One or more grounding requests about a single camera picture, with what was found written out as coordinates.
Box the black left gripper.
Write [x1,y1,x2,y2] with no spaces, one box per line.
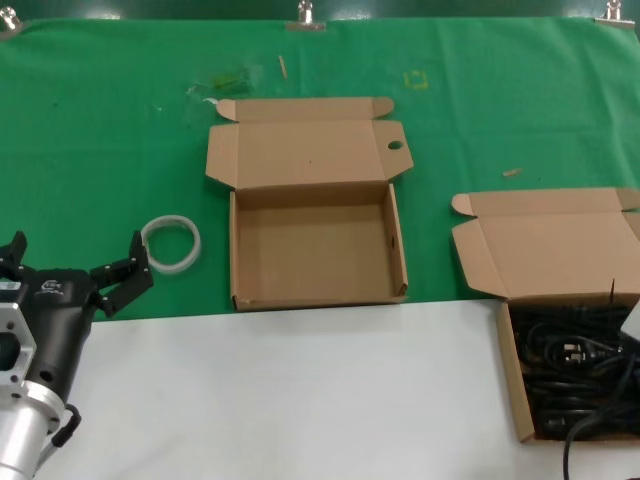
[0,229,155,404]

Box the empty open cardboard box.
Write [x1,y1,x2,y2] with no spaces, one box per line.
[204,96,415,313]

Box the clear tape roll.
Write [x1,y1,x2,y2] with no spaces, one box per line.
[140,213,203,275]

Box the green cloth table cover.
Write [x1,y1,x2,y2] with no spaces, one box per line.
[0,17,640,321]

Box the clear plastic bag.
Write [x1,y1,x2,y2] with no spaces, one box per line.
[187,64,264,101]

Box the metal binder clip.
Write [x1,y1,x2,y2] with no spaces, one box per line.
[594,0,636,29]
[285,0,327,32]
[0,9,24,41]

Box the silver left wrist bracket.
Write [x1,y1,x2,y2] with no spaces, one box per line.
[0,299,39,389]

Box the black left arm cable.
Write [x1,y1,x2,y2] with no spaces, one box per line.
[49,403,82,449]

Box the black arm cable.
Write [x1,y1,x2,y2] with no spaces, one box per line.
[49,403,82,449]
[563,403,640,480]

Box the cardboard box holding cords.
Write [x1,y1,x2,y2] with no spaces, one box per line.
[449,187,640,444]

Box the pile of black power cords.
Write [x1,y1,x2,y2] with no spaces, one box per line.
[509,302,640,441]

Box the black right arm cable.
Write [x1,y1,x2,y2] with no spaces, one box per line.
[563,403,640,480]

